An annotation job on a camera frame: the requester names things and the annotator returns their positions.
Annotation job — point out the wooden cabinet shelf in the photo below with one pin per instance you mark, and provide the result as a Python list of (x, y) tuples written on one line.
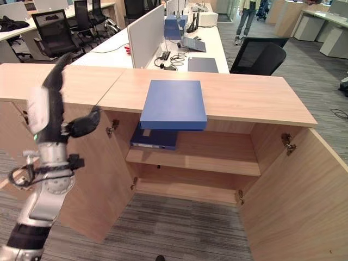
[(195, 159)]

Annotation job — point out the wooden office cabinet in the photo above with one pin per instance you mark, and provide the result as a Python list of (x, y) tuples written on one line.
[(206, 141)]

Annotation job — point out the person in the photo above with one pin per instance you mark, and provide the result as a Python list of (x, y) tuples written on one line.
[(246, 20)]

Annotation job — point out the white counter unit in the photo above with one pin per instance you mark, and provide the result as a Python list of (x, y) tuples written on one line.
[(320, 27)]

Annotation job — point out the black bag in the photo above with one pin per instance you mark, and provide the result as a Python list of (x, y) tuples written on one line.
[(12, 22)]

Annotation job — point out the white box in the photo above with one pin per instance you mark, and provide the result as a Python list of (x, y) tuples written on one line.
[(206, 18)]

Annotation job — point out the blue box folder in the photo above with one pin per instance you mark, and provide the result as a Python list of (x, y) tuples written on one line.
[(174, 104)]

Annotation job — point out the black robot foot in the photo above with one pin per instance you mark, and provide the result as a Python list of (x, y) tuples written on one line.
[(160, 257)]

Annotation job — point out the wooden cabinet door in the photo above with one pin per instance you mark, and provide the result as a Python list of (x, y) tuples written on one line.
[(296, 198), (89, 174)]

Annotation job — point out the black wifi router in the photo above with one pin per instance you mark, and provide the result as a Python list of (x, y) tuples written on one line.
[(192, 23)]

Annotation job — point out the black mesh office chair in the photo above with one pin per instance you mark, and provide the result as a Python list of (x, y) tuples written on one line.
[(55, 34), (85, 17), (258, 55)]

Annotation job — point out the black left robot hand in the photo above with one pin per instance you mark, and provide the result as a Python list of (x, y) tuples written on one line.
[(55, 108)]

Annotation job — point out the grey desk divider panel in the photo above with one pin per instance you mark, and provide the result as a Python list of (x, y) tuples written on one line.
[(145, 34)]

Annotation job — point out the dark blue binder folder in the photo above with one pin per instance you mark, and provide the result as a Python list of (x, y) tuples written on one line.
[(153, 140)]

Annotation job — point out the white office desk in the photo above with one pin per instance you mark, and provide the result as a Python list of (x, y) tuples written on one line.
[(152, 49)]

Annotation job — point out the blue upright file box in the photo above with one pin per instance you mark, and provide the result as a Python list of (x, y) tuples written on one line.
[(173, 27)]

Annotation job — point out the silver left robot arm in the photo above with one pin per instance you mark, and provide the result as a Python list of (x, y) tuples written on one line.
[(40, 190)]

